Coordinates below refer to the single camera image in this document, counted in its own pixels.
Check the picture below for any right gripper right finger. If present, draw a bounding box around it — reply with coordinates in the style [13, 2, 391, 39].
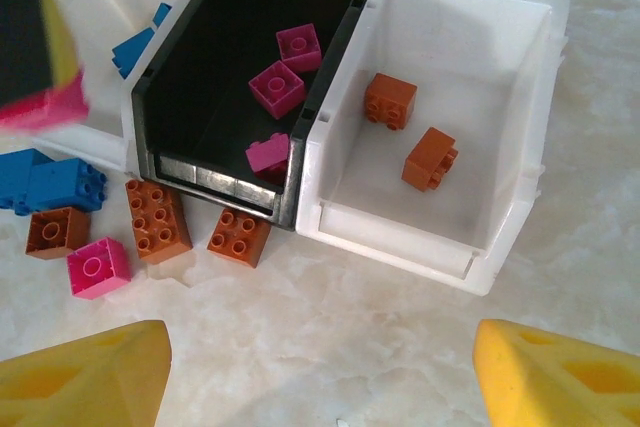
[472, 317, 640, 427]

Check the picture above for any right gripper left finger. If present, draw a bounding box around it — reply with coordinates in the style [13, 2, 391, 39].
[0, 319, 174, 427]

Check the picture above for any pink lego brick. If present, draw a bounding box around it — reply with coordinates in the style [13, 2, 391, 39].
[0, 69, 91, 137]
[244, 132, 294, 186]
[275, 22, 321, 73]
[248, 60, 306, 121]
[66, 236, 132, 301]

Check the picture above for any long orange lego brick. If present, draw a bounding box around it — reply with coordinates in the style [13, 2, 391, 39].
[124, 178, 195, 265]

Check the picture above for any black plastic bin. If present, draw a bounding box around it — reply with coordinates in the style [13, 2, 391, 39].
[128, 0, 380, 233]

